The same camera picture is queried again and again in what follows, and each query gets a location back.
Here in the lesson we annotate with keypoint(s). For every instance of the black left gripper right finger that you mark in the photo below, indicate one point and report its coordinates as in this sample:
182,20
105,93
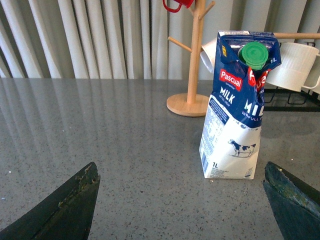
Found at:
294,203

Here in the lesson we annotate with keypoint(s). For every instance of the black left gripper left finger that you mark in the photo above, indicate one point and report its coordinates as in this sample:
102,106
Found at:
66,214

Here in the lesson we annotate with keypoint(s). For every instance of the blue white milk carton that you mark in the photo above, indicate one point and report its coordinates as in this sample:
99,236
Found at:
230,141

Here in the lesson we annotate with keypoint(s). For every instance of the white ribbed mug right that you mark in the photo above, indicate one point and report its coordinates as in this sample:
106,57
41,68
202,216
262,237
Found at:
313,79

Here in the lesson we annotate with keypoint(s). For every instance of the white ribbed mug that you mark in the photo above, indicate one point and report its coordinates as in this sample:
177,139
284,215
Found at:
313,79
296,62

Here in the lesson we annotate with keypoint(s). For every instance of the wooden mug tree stand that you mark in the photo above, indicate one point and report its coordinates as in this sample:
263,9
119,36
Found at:
191,104

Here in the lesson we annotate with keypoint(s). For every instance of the white ribbed mug left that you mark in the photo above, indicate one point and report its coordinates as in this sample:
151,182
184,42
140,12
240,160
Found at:
296,62

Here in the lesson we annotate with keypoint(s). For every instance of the black rack with wooden bar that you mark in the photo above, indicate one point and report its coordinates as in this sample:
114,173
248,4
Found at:
284,100

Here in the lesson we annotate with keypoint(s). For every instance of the white mug on tree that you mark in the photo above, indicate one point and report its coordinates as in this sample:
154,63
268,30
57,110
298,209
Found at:
208,54

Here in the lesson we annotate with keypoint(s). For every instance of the red mug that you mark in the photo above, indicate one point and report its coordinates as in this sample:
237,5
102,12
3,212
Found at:
178,4

